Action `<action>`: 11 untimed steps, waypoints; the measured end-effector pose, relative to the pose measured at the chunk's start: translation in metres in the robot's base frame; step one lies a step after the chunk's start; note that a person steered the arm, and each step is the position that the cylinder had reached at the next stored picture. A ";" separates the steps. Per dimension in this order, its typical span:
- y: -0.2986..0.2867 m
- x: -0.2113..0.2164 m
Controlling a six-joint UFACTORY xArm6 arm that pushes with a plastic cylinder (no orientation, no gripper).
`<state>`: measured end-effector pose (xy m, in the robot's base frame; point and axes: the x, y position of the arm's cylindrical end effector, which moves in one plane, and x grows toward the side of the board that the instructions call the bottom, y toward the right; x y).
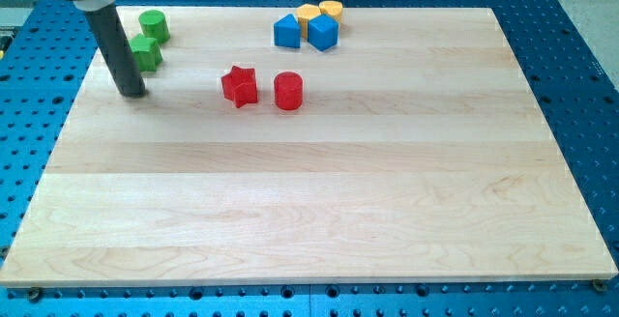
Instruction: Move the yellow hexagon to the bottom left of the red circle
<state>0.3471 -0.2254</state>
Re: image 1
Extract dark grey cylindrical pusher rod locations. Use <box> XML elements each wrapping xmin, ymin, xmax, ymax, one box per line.
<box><xmin>84</xmin><ymin>4</ymin><xmax>146</xmax><ymax>98</ymax></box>

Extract yellow hexagon block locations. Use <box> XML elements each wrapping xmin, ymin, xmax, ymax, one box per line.
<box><xmin>296</xmin><ymin>4</ymin><xmax>321</xmax><ymax>39</ymax></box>

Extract green cylinder block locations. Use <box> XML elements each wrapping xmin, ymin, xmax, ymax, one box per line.
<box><xmin>138</xmin><ymin>10</ymin><xmax>170</xmax><ymax>44</ymax></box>

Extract green star block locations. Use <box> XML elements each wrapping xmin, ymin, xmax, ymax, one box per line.
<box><xmin>130</xmin><ymin>34</ymin><xmax>162</xmax><ymax>72</ymax></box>

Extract red star block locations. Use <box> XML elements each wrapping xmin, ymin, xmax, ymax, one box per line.
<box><xmin>221</xmin><ymin>66</ymin><xmax>258</xmax><ymax>108</ymax></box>

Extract blue triangle block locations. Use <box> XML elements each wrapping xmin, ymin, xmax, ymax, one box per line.
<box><xmin>273</xmin><ymin>14</ymin><xmax>301</xmax><ymax>48</ymax></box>

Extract red cylinder block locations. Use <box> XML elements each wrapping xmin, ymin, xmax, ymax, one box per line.
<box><xmin>274</xmin><ymin>72</ymin><xmax>303</xmax><ymax>110</ymax></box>

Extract blue cube block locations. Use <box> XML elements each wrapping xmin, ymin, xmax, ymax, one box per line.
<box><xmin>307</xmin><ymin>14</ymin><xmax>339</xmax><ymax>51</ymax></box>

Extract yellow cylinder block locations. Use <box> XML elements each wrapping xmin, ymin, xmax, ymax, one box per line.
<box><xmin>318</xmin><ymin>0</ymin><xmax>343</xmax><ymax>23</ymax></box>

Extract left board clamp screw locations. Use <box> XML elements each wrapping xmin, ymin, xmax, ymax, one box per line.
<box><xmin>25</xmin><ymin>287</ymin><xmax>43</xmax><ymax>303</ymax></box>

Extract board clamp screw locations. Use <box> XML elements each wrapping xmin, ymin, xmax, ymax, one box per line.
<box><xmin>25</xmin><ymin>287</ymin><xmax>43</xmax><ymax>303</ymax></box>
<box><xmin>591</xmin><ymin>279</ymin><xmax>607</xmax><ymax>293</ymax></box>

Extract light wooden board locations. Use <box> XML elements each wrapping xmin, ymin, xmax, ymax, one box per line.
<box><xmin>1</xmin><ymin>7</ymin><xmax>617</xmax><ymax>287</ymax></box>

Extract right board clamp screw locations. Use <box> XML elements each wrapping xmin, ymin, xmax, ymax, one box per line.
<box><xmin>591</xmin><ymin>279</ymin><xmax>607</xmax><ymax>293</ymax></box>

